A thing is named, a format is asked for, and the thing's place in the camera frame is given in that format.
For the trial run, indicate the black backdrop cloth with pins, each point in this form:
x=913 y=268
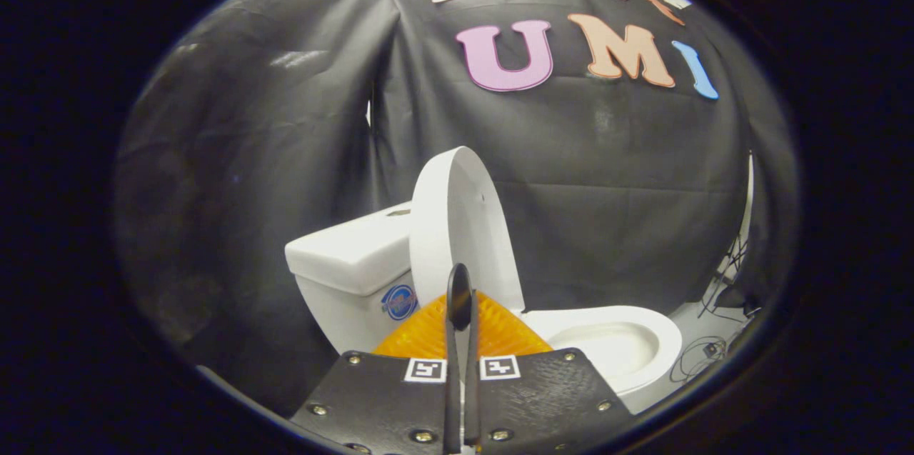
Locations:
x=607 y=191

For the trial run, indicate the white toilet lid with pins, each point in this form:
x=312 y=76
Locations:
x=471 y=226

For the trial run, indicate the black tripod stand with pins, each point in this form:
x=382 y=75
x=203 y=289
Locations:
x=728 y=276

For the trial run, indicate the small black box device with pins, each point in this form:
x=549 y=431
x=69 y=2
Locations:
x=710 y=350

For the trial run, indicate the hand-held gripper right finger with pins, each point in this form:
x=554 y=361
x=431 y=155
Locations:
x=471 y=398

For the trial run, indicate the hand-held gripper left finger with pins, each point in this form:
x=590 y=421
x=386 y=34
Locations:
x=451 y=383

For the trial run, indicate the white toilet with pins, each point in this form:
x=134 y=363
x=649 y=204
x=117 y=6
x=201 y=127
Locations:
x=343 y=312

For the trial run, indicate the white toilet tank cover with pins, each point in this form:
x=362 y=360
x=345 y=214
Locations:
x=350 y=251

